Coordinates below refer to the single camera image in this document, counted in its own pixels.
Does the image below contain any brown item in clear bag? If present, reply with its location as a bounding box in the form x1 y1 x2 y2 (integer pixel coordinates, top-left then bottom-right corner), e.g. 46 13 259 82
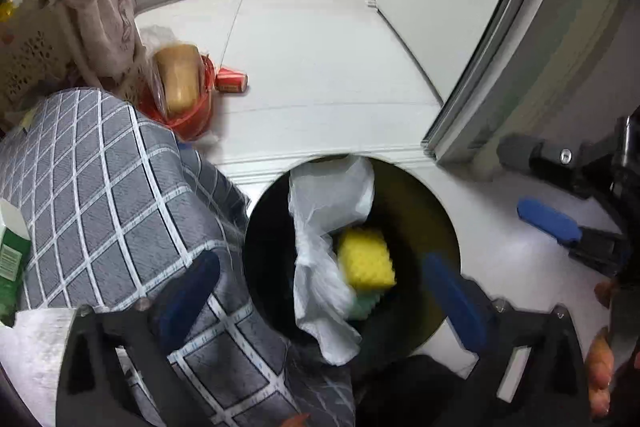
153 43 202 116

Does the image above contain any red bucket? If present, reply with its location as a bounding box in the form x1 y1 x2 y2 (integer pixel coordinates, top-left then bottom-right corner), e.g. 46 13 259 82
137 53 217 143

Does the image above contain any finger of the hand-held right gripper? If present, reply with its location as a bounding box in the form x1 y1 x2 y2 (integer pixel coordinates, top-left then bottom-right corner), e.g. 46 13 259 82
496 133 624 198
516 198 632 276

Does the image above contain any yellow sponge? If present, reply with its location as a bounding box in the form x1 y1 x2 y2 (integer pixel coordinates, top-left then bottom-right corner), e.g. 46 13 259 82
336 228 397 293

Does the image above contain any red can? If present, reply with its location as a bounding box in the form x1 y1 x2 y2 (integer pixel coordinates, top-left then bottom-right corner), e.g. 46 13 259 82
214 65 250 94

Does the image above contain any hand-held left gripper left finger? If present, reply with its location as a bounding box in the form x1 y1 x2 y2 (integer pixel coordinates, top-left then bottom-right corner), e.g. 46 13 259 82
55 251 222 427

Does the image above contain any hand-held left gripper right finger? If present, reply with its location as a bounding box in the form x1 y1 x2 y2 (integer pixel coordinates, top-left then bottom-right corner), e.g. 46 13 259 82
422 253 594 427

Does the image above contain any green sponge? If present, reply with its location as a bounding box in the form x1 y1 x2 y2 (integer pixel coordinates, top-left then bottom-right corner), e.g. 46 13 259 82
349 288 382 322

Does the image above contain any beige storage cart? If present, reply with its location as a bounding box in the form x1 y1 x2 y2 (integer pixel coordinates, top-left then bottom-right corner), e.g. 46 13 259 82
0 0 127 120

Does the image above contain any sliding door frame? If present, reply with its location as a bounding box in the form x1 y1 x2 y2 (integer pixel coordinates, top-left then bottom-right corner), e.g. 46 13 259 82
422 0 640 168

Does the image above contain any person's right hand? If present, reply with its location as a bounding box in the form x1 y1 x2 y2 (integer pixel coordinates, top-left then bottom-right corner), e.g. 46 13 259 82
585 282 616 419

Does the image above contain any black trash bin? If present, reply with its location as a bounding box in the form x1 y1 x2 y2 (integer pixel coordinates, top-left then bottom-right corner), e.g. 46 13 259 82
243 154 461 362

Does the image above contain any grey checked tablecloth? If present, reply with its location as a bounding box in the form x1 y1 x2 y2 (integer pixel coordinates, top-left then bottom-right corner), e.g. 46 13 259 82
0 87 359 427

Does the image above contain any white plastic bag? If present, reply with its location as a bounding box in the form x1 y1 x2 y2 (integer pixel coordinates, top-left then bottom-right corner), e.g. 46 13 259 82
288 155 376 367

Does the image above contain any green carton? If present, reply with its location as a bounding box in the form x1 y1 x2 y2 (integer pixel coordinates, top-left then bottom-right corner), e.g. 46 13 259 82
0 198 34 327

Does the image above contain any pink cloth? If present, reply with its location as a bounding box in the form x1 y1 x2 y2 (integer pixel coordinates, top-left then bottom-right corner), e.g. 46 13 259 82
66 0 139 88

